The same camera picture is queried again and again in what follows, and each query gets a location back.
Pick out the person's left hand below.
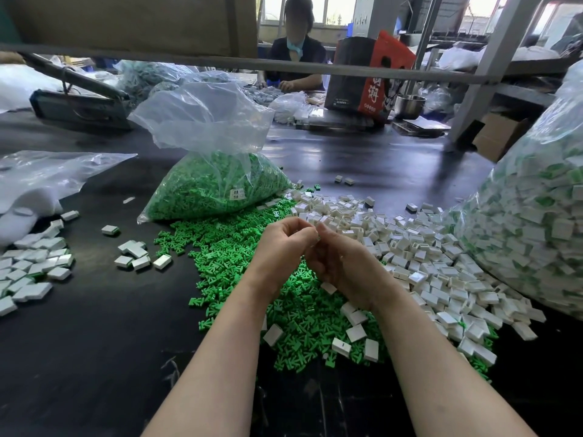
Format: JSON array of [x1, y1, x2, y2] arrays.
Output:
[[246, 216, 321, 304]]

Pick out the empty clear plastic bag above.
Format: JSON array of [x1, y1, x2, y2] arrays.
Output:
[[0, 151, 138, 249]]

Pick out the pile of white plastic caps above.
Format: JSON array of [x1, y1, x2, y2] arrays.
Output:
[[264, 185, 548, 365]]

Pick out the white paper sheets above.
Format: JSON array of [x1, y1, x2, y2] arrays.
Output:
[[394, 116, 452, 138]]

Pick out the white bags on shelf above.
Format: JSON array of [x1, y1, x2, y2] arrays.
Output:
[[437, 45, 561, 72]]

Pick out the person's left forearm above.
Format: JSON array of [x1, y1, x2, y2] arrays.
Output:
[[143, 291, 278, 437]]

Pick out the crumpled white plastic bag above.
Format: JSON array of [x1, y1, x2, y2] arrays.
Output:
[[268, 90, 315, 124]]

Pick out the cardboard box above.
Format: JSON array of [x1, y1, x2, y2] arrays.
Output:
[[474, 112, 533, 163]]

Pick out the clear bag of pale parts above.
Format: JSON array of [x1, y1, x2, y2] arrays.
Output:
[[117, 61, 274, 106]]

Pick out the white plastic sheet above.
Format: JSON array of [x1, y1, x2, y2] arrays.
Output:
[[0, 63, 63, 115]]

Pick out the bag of green clips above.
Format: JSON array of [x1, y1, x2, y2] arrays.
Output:
[[128, 81, 293, 224]]

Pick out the pile of assembled white pieces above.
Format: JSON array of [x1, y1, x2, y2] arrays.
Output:
[[0, 210, 80, 319]]

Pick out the person's right hand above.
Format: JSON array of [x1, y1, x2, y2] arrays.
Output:
[[305, 223, 404, 313]]

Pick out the grey metal shelf frame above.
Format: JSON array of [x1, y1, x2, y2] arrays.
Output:
[[0, 0, 583, 147]]

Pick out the brown board panel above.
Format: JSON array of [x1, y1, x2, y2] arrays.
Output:
[[0, 0, 259, 56]]

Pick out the black table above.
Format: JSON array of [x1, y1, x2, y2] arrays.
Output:
[[0, 79, 583, 437]]

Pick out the black and red box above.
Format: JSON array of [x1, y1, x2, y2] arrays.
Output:
[[325, 30, 417, 121]]

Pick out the large bag of white caps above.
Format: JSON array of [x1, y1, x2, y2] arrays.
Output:
[[452, 59, 583, 321]]

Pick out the person's right forearm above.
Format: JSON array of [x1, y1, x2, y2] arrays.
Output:
[[369, 291, 539, 437]]

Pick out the metal bowl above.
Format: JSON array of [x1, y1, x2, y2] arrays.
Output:
[[395, 95, 426, 120]]

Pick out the pile of green parts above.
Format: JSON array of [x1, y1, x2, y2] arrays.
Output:
[[154, 195, 497, 379]]

